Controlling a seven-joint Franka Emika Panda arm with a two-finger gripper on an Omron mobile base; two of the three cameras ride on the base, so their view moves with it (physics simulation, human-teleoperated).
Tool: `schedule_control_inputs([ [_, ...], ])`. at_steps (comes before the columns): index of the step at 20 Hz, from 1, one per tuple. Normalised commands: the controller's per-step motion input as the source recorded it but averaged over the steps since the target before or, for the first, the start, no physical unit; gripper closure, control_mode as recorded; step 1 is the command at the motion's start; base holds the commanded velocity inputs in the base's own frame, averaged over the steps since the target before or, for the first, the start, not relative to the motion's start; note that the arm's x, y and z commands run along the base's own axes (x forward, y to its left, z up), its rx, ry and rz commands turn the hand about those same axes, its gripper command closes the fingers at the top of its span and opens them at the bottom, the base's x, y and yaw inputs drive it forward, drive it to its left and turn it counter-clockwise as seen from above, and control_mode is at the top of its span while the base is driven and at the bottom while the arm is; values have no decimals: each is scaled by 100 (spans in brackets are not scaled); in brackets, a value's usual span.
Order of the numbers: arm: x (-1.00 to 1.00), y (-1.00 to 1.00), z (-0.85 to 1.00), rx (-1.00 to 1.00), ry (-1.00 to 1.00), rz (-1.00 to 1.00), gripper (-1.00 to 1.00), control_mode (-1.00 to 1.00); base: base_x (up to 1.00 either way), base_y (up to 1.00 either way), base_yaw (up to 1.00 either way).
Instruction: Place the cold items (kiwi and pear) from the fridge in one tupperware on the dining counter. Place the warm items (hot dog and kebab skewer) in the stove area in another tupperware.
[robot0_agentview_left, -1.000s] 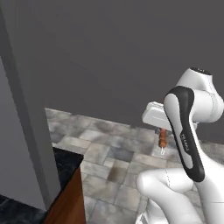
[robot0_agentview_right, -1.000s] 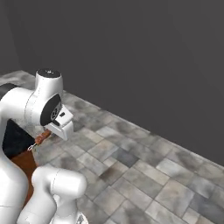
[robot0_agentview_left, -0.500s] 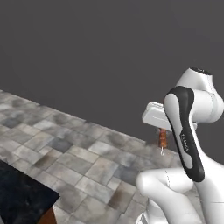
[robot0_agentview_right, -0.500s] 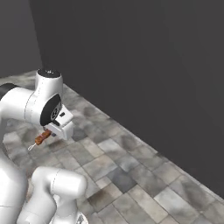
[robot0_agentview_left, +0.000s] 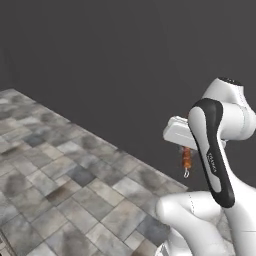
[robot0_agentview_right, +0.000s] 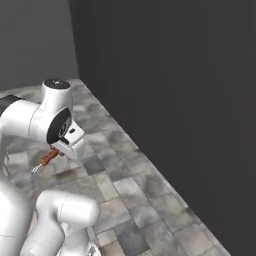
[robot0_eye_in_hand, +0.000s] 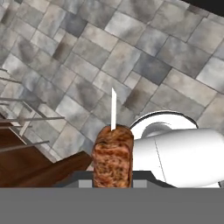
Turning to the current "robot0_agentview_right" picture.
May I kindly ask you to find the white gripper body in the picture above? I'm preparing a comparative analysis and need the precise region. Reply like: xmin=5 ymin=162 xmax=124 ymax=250
xmin=50 ymin=133 xmax=85 ymax=162

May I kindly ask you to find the brown kebab skewer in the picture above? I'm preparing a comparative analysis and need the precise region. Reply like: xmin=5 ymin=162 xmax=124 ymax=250
xmin=31 ymin=148 xmax=61 ymax=174

